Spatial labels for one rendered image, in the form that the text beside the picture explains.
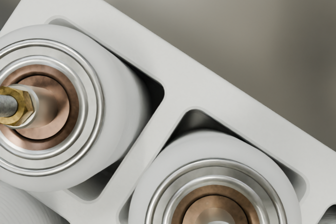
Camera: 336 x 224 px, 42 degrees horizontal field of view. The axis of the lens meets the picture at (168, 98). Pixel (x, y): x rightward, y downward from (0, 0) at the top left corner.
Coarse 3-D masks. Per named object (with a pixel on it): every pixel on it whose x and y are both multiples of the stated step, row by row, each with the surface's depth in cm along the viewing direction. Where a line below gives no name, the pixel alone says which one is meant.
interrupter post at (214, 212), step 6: (204, 210) 23; (210, 210) 23; (216, 210) 23; (222, 210) 23; (198, 216) 23; (204, 216) 22; (210, 216) 22; (216, 216) 21; (222, 216) 22; (228, 216) 22; (198, 222) 22; (204, 222) 21; (210, 222) 21; (216, 222) 20; (222, 222) 20; (228, 222) 21; (234, 222) 22
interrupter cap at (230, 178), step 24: (192, 168) 23; (216, 168) 23; (240, 168) 23; (168, 192) 23; (192, 192) 23; (216, 192) 23; (240, 192) 23; (264, 192) 23; (168, 216) 23; (192, 216) 24; (240, 216) 23; (264, 216) 23
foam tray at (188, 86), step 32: (32, 0) 32; (64, 0) 32; (96, 0) 31; (0, 32) 32; (96, 32) 31; (128, 32) 31; (128, 64) 42; (160, 64) 31; (192, 64) 31; (160, 96) 42; (192, 96) 31; (224, 96) 31; (160, 128) 31; (192, 128) 42; (224, 128) 41; (256, 128) 30; (288, 128) 30; (128, 160) 31; (288, 160) 30; (320, 160) 30; (32, 192) 31; (64, 192) 31; (96, 192) 34; (128, 192) 31; (320, 192) 30
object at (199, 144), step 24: (168, 144) 33; (192, 144) 24; (216, 144) 24; (240, 144) 24; (168, 168) 24; (264, 168) 24; (144, 192) 24; (288, 192) 24; (144, 216) 24; (288, 216) 23
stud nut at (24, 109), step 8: (0, 88) 20; (8, 88) 20; (16, 88) 21; (16, 96) 20; (24, 96) 20; (24, 104) 20; (16, 112) 20; (24, 112) 20; (0, 120) 20; (8, 120) 20; (16, 120) 20; (24, 120) 21
